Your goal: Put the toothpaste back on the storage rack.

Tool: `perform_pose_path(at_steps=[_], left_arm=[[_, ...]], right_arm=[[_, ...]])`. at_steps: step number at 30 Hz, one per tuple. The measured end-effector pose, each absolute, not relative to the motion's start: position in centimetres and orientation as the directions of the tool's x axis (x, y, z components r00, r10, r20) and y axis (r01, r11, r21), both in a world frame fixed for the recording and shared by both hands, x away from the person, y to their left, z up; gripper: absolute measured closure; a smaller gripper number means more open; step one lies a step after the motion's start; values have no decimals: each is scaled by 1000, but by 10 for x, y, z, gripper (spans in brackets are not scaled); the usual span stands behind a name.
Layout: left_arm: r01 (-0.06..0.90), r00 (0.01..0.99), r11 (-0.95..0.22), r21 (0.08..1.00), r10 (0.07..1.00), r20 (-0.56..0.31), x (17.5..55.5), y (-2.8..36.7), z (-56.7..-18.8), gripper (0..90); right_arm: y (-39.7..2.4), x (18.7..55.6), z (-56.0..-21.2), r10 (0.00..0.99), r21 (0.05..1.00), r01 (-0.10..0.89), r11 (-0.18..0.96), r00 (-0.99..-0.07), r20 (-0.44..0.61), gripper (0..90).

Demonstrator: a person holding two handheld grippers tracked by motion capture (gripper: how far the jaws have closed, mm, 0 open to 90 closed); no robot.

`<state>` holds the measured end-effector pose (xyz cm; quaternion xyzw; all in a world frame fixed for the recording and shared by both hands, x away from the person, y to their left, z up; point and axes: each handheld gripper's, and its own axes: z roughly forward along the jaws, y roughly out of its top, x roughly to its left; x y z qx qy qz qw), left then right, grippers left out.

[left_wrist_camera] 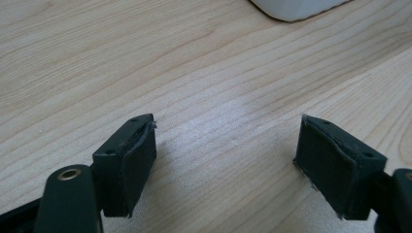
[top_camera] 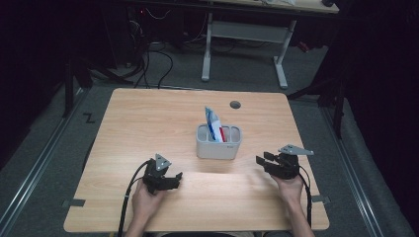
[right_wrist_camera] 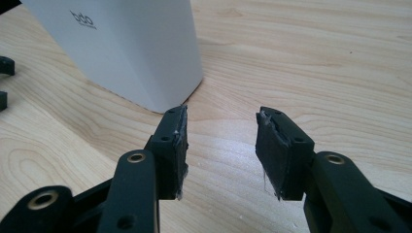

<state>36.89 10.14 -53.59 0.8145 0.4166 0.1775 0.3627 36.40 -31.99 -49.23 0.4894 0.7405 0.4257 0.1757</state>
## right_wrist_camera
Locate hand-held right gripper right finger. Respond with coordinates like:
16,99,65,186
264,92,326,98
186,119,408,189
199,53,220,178
255,106,316,202

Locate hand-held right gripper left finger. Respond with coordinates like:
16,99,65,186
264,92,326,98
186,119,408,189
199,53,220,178
144,104,189,201

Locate white plastic storage container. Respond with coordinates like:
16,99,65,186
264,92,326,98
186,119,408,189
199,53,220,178
19,0,205,115

